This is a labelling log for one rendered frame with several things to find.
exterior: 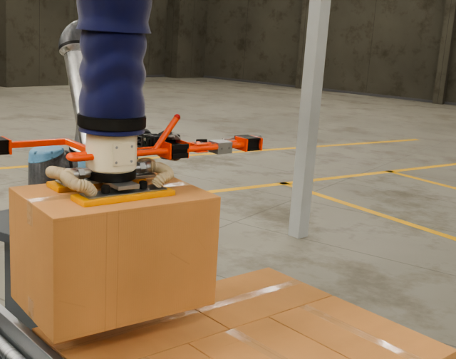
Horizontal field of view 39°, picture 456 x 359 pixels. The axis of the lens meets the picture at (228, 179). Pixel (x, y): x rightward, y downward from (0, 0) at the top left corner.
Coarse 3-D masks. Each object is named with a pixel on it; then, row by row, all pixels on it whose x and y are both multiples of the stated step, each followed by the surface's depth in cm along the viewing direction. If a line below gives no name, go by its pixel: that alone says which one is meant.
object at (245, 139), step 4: (236, 136) 252; (240, 136) 253; (244, 136) 253; (248, 136) 254; (252, 136) 254; (240, 140) 250; (244, 140) 248; (248, 140) 249; (252, 140) 251; (256, 140) 252; (260, 140) 252; (244, 144) 248; (248, 144) 250; (252, 144) 251; (256, 144) 252; (260, 144) 253; (236, 148) 253; (240, 148) 251; (244, 148) 249; (248, 148) 250; (252, 148) 252; (256, 148) 253; (260, 148) 253
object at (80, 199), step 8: (104, 184) 208; (144, 184) 215; (152, 184) 222; (104, 192) 206; (112, 192) 209; (120, 192) 209; (128, 192) 210; (136, 192) 211; (144, 192) 213; (152, 192) 214; (160, 192) 215; (168, 192) 217; (72, 200) 205; (80, 200) 200; (88, 200) 200; (96, 200) 201; (104, 200) 202; (112, 200) 204; (120, 200) 206; (128, 200) 208; (136, 200) 210
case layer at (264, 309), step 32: (224, 288) 278; (256, 288) 280; (288, 288) 283; (160, 320) 243; (192, 320) 245; (224, 320) 247; (256, 320) 250; (288, 320) 251; (320, 320) 253; (352, 320) 255; (384, 320) 257; (64, 352) 215; (96, 352) 216; (128, 352) 218; (160, 352) 220; (192, 352) 221; (224, 352) 222; (256, 352) 224; (288, 352) 225; (320, 352) 227; (352, 352) 229; (384, 352) 230; (416, 352) 232; (448, 352) 234
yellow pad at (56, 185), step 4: (56, 180) 219; (132, 180) 230; (136, 180) 231; (140, 180) 232; (48, 184) 218; (52, 184) 216; (56, 184) 216; (60, 184) 216; (96, 184) 221; (100, 184) 222; (52, 188) 216; (56, 188) 213; (60, 188) 213; (64, 188) 214; (68, 188) 215; (96, 188) 221; (60, 192) 213
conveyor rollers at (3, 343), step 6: (0, 336) 221; (0, 342) 218; (6, 342) 218; (0, 348) 215; (6, 348) 214; (12, 348) 214; (0, 354) 214; (6, 354) 211; (12, 354) 210; (18, 354) 210
